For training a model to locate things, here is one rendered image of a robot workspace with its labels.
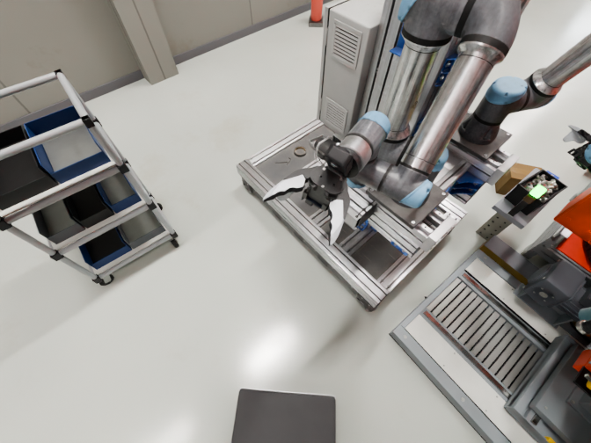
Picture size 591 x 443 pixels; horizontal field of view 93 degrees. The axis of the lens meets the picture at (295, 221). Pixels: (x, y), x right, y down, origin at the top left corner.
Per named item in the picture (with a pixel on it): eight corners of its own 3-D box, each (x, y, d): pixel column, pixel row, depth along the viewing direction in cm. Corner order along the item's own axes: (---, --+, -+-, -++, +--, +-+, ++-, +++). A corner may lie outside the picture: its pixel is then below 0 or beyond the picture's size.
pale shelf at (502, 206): (521, 229, 144) (525, 227, 141) (491, 207, 151) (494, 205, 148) (561, 189, 158) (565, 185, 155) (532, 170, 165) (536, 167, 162)
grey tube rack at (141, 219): (105, 293, 169) (-86, 191, 84) (84, 243, 187) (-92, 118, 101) (187, 244, 187) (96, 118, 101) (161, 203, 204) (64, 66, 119)
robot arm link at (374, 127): (387, 143, 71) (397, 114, 63) (367, 170, 66) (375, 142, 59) (359, 131, 73) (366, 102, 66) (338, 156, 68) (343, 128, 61)
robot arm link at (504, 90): (468, 106, 118) (487, 76, 106) (496, 102, 119) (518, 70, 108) (485, 126, 112) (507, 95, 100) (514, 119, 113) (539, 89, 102)
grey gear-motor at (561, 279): (575, 362, 143) (649, 353, 113) (499, 297, 160) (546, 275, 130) (591, 338, 148) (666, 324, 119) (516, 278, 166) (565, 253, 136)
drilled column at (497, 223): (488, 242, 187) (534, 206, 152) (475, 231, 192) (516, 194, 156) (496, 234, 191) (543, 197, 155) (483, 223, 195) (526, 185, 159)
